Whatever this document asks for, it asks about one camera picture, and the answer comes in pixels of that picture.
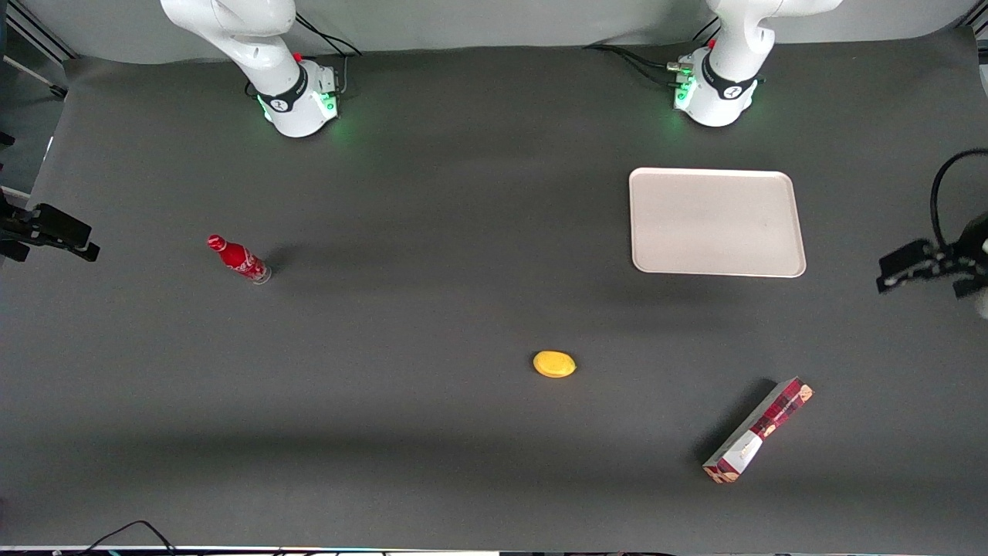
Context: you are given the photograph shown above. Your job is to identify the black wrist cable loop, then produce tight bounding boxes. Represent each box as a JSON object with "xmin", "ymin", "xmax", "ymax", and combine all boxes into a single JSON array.
[{"xmin": 929, "ymin": 147, "xmax": 988, "ymax": 249}]

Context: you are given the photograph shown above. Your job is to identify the black cable at table edge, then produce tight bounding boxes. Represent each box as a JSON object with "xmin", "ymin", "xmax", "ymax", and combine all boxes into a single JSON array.
[{"xmin": 76, "ymin": 519, "xmax": 180, "ymax": 556}]

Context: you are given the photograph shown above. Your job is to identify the yellow lemon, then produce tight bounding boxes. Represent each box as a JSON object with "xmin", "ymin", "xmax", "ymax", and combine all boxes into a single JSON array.
[{"xmin": 532, "ymin": 350, "xmax": 578, "ymax": 380}]

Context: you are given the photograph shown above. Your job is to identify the aluminium frame rail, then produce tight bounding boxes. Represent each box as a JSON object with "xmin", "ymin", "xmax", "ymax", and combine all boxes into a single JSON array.
[{"xmin": 0, "ymin": 0, "xmax": 80, "ymax": 100}]

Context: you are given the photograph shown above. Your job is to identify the black left arm base cables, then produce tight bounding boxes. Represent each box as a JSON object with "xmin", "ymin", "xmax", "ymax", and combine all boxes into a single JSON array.
[{"xmin": 584, "ymin": 19, "xmax": 723, "ymax": 88}]

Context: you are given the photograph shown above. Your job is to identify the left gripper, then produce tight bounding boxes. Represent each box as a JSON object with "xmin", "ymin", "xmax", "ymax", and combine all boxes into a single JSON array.
[{"xmin": 876, "ymin": 214, "xmax": 988, "ymax": 300}]

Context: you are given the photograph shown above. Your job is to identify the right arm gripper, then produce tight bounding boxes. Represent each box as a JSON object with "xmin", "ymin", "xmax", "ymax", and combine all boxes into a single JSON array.
[{"xmin": 0, "ymin": 189, "xmax": 102, "ymax": 263}]

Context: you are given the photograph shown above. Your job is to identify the beige rectangular plastic tray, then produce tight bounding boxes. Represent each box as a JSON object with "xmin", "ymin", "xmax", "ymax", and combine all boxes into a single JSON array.
[{"xmin": 628, "ymin": 167, "xmax": 808, "ymax": 279}]

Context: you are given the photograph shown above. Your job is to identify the red plaid cookie box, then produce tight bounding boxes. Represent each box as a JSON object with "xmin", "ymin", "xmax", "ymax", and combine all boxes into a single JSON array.
[{"xmin": 702, "ymin": 376, "xmax": 815, "ymax": 485}]

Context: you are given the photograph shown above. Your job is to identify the black right arm base cables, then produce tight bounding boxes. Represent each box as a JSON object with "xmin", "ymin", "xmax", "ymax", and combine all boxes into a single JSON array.
[{"xmin": 295, "ymin": 13, "xmax": 364, "ymax": 98}]

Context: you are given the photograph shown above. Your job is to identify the black arm base cables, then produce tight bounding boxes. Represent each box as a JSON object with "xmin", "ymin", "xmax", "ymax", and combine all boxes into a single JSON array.
[
  {"xmin": 584, "ymin": 19, "xmax": 723, "ymax": 88},
  {"xmin": 295, "ymin": 13, "xmax": 364, "ymax": 98}
]

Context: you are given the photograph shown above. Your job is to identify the red cola bottle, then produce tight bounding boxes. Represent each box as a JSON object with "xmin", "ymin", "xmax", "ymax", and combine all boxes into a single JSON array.
[{"xmin": 206, "ymin": 234, "xmax": 273, "ymax": 286}]

